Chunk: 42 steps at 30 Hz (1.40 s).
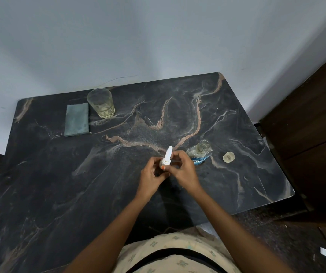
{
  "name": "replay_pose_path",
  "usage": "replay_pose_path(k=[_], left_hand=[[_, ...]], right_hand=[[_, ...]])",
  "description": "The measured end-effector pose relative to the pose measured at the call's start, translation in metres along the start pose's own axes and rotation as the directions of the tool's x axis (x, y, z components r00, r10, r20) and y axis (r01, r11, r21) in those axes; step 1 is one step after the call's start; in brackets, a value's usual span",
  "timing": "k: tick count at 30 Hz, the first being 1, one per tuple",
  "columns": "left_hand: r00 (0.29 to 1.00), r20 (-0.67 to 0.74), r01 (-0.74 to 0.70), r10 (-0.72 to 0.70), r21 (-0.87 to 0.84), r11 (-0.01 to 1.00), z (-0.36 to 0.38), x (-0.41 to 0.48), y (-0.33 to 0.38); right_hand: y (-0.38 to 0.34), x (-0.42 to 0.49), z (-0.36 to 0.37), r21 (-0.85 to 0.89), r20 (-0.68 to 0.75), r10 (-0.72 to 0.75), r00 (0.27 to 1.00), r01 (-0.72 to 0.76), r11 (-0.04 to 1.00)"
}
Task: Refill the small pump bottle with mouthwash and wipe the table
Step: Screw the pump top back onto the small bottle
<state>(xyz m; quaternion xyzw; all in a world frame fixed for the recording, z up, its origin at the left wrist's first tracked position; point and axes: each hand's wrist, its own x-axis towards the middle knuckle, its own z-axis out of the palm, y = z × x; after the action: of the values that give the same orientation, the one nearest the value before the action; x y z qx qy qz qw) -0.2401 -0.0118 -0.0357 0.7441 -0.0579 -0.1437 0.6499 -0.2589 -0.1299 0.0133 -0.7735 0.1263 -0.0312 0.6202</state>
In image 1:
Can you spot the translucent bottle cap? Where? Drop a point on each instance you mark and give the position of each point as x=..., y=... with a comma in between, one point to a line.
x=228, y=157

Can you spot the black marble table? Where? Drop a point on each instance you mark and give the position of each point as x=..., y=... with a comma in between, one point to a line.
x=52, y=181

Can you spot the cream patterned clothing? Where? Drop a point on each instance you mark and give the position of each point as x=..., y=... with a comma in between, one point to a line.
x=157, y=243

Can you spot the person's right forearm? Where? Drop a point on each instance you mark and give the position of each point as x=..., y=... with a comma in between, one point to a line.
x=237, y=238

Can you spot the grey-green folded cloth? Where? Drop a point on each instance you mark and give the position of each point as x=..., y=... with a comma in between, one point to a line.
x=77, y=120

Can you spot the Listerine mouthwash bottle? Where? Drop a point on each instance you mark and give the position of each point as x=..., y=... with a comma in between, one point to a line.
x=201, y=149

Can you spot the clear drinking glass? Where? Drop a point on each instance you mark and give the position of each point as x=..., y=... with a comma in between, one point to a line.
x=101, y=105

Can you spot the person's left hand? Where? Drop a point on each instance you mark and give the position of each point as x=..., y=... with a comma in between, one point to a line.
x=148, y=181

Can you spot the white pump dispenser head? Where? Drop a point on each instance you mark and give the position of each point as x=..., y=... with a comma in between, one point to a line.
x=168, y=153

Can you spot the person's right hand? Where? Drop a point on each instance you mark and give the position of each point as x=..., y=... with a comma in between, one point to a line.
x=187, y=174

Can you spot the person's left forearm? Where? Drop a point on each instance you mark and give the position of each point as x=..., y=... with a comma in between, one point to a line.
x=106, y=241

